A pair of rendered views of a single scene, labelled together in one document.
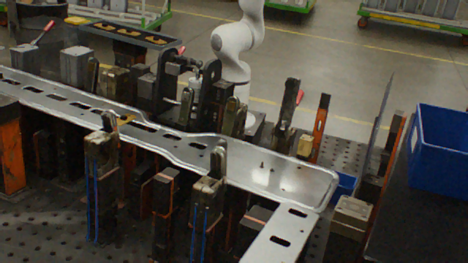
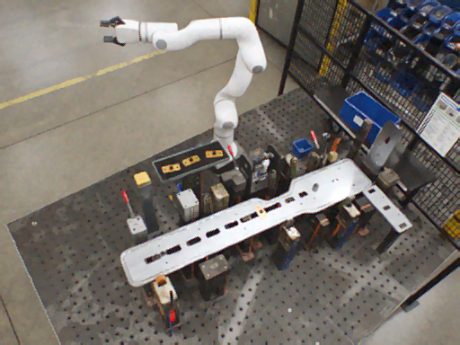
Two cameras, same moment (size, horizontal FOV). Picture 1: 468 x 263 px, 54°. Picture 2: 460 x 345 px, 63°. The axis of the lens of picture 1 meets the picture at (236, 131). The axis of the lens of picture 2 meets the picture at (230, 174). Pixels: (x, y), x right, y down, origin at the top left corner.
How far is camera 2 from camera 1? 1.82 m
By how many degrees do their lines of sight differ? 48
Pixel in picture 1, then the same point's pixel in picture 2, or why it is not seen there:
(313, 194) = (360, 177)
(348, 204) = (388, 175)
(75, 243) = (280, 276)
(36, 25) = not seen: outside the picture
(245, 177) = (339, 192)
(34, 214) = (245, 287)
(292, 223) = (377, 197)
